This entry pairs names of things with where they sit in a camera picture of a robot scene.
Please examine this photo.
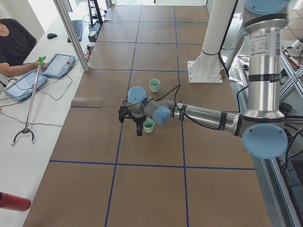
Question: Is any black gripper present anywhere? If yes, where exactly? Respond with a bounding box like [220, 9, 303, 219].
[133, 115, 146, 136]

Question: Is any mint green cup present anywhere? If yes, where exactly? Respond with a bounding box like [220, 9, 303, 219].
[143, 117, 155, 133]
[149, 78, 160, 93]

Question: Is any far blue teach pendant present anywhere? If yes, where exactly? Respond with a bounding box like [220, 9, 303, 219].
[41, 53, 75, 78]

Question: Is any blue teach pendant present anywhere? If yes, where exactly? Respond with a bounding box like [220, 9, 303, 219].
[41, 53, 75, 78]
[4, 70, 36, 101]

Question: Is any black keyboard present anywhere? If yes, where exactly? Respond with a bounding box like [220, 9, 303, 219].
[71, 20, 83, 41]

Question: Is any near blue teach pendant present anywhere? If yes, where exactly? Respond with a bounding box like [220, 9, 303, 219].
[4, 70, 36, 101]

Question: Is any black computer mouse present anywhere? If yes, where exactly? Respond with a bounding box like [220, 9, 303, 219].
[47, 33, 57, 40]

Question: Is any person in black shirt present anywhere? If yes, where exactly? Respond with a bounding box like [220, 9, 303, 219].
[0, 18, 39, 78]

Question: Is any red bottle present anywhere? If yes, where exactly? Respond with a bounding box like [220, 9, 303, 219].
[0, 192, 31, 212]

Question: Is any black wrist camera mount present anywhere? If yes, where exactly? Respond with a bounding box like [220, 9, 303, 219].
[118, 100, 130, 123]

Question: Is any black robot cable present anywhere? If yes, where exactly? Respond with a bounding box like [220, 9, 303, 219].
[155, 83, 251, 130]

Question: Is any white pedestal column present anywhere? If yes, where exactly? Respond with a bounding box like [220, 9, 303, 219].
[187, 0, 238, 83]

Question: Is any green handled reacher grabber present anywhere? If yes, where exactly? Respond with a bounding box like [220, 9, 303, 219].
[11, 55, 46, 146]

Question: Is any aluminium frame post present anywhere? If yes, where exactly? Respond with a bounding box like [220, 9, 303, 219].
[53, 0, 89, 72]

